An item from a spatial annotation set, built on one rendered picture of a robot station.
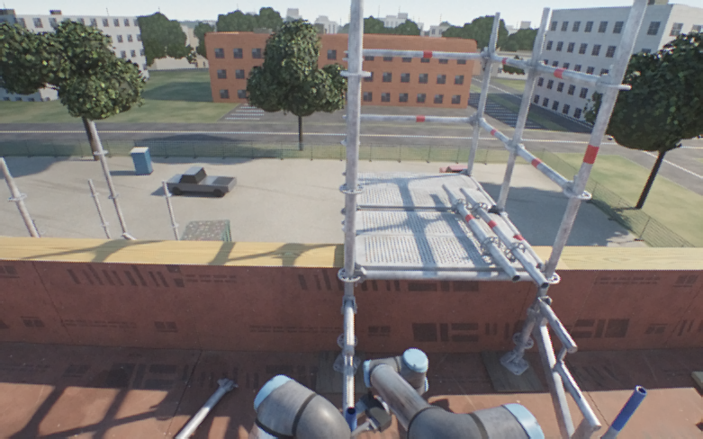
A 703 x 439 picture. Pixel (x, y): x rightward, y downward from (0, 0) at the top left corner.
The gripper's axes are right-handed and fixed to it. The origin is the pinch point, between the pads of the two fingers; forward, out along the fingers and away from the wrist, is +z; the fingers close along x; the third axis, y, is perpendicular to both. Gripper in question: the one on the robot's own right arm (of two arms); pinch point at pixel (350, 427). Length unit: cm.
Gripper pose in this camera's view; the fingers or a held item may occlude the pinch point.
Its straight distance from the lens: 140.2
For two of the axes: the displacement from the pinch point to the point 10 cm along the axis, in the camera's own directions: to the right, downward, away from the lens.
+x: 5.8, 4.1, -7.1
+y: 0.3, -8.8, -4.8
